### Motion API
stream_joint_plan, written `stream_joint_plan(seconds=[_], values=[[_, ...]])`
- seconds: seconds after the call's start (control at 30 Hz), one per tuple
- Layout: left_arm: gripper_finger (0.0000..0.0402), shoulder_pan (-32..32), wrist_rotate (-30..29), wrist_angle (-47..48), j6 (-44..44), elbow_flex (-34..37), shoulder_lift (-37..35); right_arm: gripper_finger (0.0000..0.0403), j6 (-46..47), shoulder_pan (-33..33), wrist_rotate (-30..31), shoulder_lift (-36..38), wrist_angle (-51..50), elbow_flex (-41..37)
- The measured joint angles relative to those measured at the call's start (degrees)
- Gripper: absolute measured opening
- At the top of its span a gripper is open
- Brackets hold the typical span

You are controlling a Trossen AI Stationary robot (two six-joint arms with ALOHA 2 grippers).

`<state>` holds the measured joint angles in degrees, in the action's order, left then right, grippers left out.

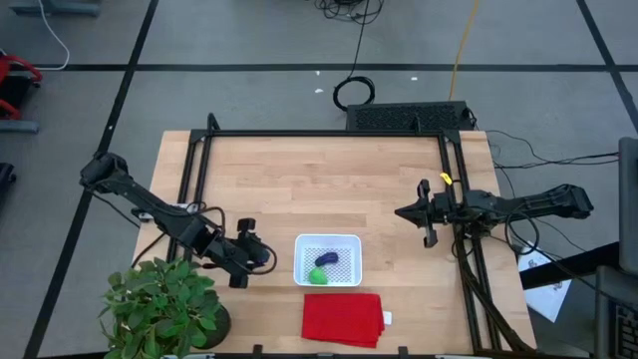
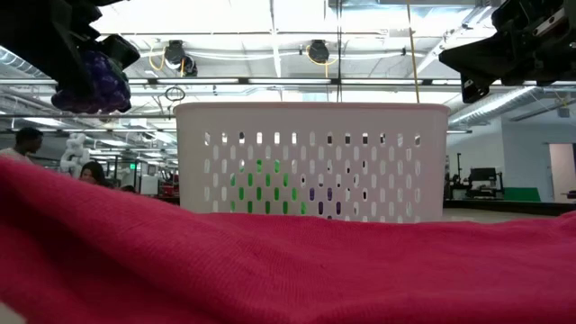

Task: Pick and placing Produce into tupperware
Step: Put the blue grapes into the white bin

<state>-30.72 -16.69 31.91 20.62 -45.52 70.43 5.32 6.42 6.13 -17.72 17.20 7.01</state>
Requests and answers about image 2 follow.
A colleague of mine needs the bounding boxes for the yellow hanging cable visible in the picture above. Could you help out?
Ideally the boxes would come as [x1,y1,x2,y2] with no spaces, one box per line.
[406,0,422,104]

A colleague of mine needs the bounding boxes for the white robot figure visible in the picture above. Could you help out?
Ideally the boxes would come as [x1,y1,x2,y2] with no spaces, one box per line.
[59,132,91,179]

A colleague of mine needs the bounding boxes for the black hanging cable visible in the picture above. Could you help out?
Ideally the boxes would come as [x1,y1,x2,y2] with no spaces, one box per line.
[335,0,344,104]

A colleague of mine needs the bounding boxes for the black overhead frame bar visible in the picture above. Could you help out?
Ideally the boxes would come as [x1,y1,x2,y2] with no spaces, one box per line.
[125,76,464,87]

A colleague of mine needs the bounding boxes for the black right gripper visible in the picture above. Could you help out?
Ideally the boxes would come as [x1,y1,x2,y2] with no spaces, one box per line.
[438,0,576,104]

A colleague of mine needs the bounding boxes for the person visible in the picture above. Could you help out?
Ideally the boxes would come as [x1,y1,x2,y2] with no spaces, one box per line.
[0,126,45,166]
[79,160,113,188]

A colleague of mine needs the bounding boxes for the black ceiling cable reel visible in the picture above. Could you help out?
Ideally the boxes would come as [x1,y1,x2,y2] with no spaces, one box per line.
[307,39,331,65]
[163,39,199,77]

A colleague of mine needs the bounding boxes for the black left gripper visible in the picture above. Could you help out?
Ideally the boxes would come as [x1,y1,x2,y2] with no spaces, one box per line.
[0,0,140,98]

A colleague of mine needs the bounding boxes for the white perforated plastic basket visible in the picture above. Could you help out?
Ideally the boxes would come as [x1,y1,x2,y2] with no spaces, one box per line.
[173,102,451,225]

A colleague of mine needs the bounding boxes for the grey door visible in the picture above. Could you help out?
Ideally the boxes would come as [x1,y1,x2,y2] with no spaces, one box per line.
[548,142,576,203]

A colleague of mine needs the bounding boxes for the black background machine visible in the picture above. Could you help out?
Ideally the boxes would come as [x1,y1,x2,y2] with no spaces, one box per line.
[449,152,505,200]

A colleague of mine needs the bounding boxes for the grey horizontal rail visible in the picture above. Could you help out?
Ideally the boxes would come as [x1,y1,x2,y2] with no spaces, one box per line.
[0,112,176,121]

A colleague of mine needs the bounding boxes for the green panel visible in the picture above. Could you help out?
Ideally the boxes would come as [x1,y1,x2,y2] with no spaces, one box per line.
[502,186,543,203]

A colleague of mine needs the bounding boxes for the red folded cloth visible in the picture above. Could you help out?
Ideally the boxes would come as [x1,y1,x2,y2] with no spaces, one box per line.
[0,157,576,324]

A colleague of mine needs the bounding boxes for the purple toy grapes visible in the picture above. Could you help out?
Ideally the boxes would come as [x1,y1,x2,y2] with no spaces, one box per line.
[51,49,132,114]

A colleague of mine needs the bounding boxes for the green toy vegetable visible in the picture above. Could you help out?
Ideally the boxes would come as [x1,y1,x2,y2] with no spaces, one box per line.
[229,157,310,215]

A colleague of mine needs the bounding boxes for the black cable loop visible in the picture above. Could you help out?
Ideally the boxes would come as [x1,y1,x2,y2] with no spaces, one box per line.
[164,85,186,103]

